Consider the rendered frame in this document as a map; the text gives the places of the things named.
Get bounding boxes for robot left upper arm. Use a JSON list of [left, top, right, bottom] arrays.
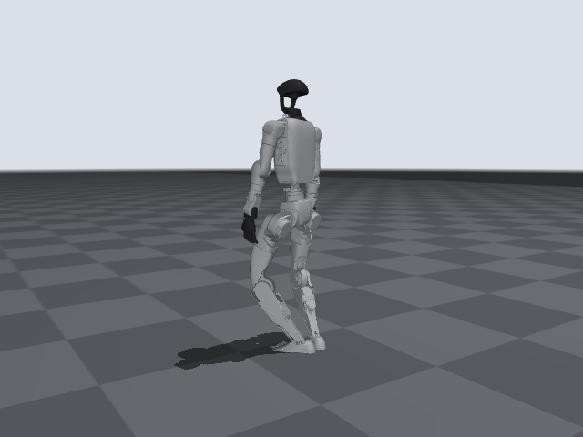
[[257, 121, 287, 178]]

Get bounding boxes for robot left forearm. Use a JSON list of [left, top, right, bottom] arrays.
[[243, 161, 266, 216]]

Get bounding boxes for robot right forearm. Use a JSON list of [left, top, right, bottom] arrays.
[[305, 177, 320, 209]]

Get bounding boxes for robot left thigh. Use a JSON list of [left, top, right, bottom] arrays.
[[251, 209, 293, 295]]

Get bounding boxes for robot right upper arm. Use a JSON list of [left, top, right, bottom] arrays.
[[312, 127, 322, 179]]

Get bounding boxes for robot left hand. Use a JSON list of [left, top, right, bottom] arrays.
[[241, 207, 258, 244]]

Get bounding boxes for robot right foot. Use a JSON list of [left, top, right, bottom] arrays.
[[304, 333, 326, 351]]

